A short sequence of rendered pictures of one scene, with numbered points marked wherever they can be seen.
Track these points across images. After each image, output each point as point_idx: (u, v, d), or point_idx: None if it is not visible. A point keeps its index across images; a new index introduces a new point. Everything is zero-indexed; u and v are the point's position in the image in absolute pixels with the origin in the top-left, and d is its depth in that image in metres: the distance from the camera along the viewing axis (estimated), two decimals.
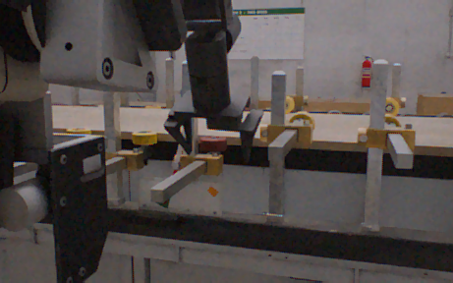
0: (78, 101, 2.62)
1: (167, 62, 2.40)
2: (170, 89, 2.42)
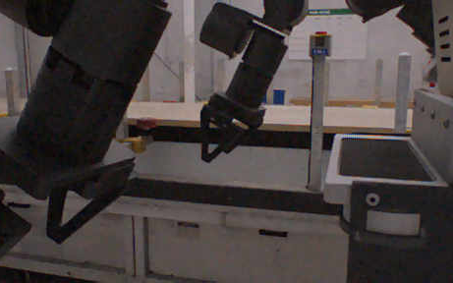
0: (272, 101, 2.64)
1: (378, 62, 2.42)
2: (379, 89, 2.44)
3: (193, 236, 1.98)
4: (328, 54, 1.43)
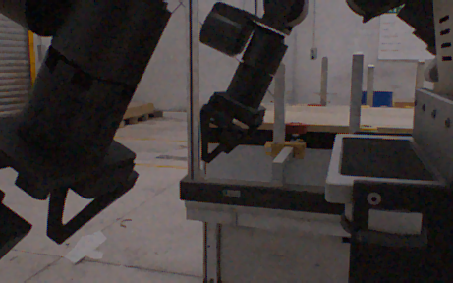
0: None
1: None
2: None
3: None
4: None
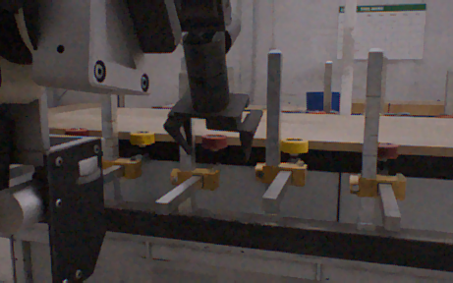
0: (452, 112, 2.06)
1: None
2: None
3: None
4: None
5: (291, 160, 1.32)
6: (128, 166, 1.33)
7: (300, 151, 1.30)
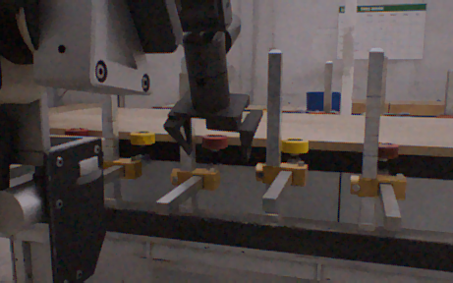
0: (452, 113, 2.06)
1: None
2: None
3: None
4: None
5: (291, 160, 1.32)
6: (128, 166, 1.33)
7: (300, 151, 1.30)
